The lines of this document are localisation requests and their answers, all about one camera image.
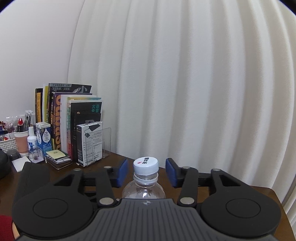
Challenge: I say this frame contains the row of books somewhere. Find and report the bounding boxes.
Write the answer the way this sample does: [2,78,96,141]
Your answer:
[35,83,102,161]

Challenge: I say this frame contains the clear plastic water bottle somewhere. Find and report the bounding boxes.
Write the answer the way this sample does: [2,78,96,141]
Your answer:
[121,173,167,200]

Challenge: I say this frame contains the black zip case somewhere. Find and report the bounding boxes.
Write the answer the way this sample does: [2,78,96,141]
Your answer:
[0,150,12,180]

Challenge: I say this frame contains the small grey jar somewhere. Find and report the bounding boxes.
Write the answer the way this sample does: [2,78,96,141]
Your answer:
[6,149,19,161]

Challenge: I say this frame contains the dark metal tray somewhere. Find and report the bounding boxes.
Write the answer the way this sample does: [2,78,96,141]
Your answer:
[45,155,73,170]

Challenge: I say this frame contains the paper cup with pink sleeve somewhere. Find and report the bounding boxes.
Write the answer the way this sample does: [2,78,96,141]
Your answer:
[14,130,30,157]

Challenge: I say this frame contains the white bottle cap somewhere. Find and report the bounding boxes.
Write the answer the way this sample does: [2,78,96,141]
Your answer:
[133,157,159,176]

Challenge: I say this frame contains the small white solution bottle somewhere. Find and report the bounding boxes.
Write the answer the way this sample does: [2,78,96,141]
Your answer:
[27,126,38,154]

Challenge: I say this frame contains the clear acrylic bookend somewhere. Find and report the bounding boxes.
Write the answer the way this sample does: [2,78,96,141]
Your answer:
[102,127,112,159]

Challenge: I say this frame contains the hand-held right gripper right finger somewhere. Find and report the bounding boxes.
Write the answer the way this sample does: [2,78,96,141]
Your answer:
[165,158,243,207]

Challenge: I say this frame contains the white paper packets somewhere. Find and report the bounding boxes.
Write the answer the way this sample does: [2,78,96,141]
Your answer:
[24,110,35,131]

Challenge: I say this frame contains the blue and white carton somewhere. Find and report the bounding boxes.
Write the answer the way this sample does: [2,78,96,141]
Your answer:
[35,122,52,161]

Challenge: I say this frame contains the clear plastic lens case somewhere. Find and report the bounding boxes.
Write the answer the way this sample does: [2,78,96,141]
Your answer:
[29,148,45,164]

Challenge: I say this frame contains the white plastic basket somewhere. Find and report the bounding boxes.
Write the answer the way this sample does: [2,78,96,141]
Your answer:
[0,133,18,154]

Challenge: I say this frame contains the white notepad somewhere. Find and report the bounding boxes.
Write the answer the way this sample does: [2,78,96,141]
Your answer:
[11,156,32,173]

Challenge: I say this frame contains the person's left forearm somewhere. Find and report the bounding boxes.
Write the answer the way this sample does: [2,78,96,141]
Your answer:
[0,214,20,241]

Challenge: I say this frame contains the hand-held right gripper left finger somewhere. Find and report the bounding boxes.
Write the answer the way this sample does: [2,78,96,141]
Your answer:
[53,159,128,207]

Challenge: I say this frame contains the yellow sticky notes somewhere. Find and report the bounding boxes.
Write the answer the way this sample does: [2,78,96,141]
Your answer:
[46,150,69,161]

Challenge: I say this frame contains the white product box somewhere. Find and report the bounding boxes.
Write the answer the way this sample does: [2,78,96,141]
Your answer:
[75,121,103,167]

